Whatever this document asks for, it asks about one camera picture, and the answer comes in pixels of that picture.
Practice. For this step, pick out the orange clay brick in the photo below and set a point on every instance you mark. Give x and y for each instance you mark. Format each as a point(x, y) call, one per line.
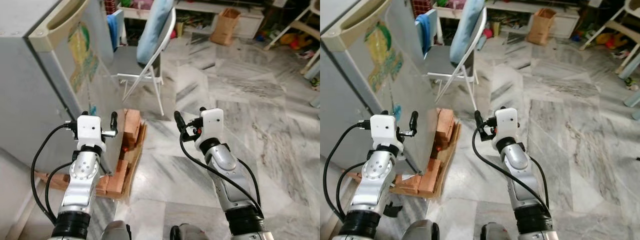
point(118, 179)
point(430, 179)
point(52, 181)
point(445, 127)
point(356, 176)
point(131, 125)

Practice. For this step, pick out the white wooden frame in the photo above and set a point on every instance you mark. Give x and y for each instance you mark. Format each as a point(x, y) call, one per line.
point(612, 25)
point(300, 22)

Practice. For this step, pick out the silver robot leg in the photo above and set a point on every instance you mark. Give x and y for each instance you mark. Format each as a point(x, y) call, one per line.
point(116, 231)
point(421, 231)
point(497, 232)
point(192, 232)

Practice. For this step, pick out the silver right robot leg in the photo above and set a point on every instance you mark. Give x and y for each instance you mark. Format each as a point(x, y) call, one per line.
point(192, 232)
point(497, 232)

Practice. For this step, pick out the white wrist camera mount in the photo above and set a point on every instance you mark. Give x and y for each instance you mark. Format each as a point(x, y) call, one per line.
point(384, 131)
point(212, 125)
point(90, 130)
point(506, 125)

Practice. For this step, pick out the silver left robot leg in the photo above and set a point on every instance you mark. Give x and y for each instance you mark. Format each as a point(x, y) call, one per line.
point(116, 231)
point(421, 231)

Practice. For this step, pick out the yellow green fridge sticker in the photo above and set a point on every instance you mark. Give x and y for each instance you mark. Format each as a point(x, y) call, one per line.
point(382, 55)
point(82, 55)

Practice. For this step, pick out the light blue cushion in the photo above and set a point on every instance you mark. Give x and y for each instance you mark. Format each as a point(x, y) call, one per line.
point(155, 25)
point(467, 25)

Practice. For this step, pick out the white folding chair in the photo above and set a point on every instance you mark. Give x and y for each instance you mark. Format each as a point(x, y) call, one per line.
point(442, 62)
point(130, 62)

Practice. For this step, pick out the blue hanging cloth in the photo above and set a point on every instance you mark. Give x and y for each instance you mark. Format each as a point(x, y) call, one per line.
point(424, 30)
point(113, 30)

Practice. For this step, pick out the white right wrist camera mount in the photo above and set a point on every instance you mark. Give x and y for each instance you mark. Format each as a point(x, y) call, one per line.
point(506, 125)
point(212, 125)

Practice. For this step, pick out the white low shelf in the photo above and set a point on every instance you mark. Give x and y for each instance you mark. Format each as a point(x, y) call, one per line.
point(565, 22)
point(250, 22)

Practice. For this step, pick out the red plastic basket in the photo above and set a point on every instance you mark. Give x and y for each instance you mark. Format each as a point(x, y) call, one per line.
point(422, 6)
point(110, 6)

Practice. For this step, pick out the grey fridge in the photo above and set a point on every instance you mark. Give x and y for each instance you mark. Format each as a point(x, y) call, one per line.
point(30, 90)
point(350, 100)

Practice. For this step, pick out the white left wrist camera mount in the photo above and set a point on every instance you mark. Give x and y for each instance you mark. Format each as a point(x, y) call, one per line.
point(384, 131)
point(90, 130)

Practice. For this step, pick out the brown paper bag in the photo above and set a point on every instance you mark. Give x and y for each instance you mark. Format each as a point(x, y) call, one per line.
point(225, 27)
point(541, 27)

